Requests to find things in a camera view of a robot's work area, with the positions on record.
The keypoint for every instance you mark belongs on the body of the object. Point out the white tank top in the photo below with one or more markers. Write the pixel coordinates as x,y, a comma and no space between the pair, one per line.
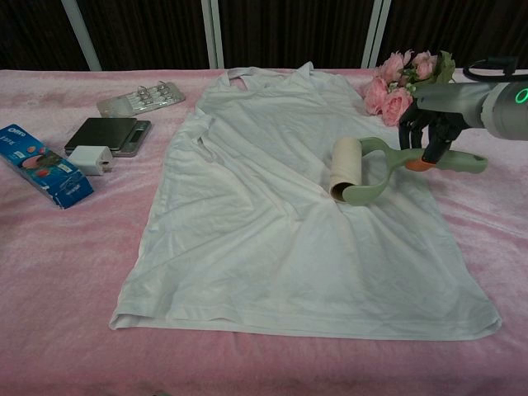
288,231

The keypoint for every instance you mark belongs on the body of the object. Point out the pink artificial flower bouquet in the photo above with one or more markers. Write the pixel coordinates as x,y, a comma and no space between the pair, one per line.
392,99

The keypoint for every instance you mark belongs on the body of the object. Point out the pink plush table blanket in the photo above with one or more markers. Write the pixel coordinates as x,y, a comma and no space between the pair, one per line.
62,288

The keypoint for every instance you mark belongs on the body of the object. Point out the white charger plug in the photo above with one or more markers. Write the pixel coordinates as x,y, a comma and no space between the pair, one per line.
88,161

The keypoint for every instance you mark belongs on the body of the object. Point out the black digital scale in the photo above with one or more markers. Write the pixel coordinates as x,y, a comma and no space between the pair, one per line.
103,132

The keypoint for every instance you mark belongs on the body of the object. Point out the green lint roller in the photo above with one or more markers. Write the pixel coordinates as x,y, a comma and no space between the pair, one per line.
346,165

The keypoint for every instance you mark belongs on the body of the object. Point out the white partition frame post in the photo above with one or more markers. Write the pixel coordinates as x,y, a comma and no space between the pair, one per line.
82,37
375,33
214,33

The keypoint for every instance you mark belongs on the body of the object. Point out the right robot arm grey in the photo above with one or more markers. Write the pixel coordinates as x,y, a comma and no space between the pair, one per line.
509,111

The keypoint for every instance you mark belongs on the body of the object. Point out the blue Oreo cookie box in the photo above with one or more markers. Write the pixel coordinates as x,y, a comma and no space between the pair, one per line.
45,169

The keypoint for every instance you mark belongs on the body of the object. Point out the clear plastic binder pouch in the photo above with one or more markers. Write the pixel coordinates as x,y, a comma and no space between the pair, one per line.
140,101

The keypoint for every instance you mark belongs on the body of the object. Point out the right robot hand grey black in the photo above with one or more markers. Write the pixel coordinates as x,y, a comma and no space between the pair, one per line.
449,103

